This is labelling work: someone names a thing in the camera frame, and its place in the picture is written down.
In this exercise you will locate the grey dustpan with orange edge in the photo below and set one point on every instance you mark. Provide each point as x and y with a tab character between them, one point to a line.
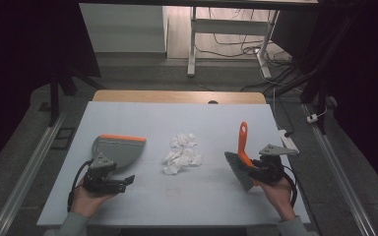
124	152

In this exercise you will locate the white power strip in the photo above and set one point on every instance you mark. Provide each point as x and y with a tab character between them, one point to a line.
285	139

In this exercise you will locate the white cabinet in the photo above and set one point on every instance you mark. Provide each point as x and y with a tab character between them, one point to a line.
123	28

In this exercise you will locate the aluminium floor rail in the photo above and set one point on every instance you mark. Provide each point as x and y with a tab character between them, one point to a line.
29	170
338	173

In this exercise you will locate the white metal frame stand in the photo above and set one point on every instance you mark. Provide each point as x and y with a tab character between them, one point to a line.
242	50

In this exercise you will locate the black floor plate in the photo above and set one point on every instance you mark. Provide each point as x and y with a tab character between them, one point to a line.
63	138

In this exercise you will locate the black curtain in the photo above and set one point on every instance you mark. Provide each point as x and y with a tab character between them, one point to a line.
19	65
370	82

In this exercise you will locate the white board sheet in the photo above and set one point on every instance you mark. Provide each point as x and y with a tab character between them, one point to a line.
183	203

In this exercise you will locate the person's right hand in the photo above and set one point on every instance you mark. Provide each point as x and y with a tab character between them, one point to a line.
279	196

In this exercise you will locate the wooden table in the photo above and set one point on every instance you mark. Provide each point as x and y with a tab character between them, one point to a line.
164	97

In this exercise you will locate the black metal stand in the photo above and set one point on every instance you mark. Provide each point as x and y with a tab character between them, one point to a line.
55	95
321	98

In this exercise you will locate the person's left hand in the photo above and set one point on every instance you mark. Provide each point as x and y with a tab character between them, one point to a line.
85	201

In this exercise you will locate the small white adapter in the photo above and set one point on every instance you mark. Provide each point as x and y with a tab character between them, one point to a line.
312	118

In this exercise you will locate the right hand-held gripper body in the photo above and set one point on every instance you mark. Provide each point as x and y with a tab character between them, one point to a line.
272	167

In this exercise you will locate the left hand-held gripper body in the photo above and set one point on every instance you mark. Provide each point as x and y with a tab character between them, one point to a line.
99	173

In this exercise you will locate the white frame standing desk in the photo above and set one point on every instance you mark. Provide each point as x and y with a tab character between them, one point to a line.
229	26

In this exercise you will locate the pile of white paper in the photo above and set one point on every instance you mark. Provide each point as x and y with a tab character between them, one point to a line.
183	157

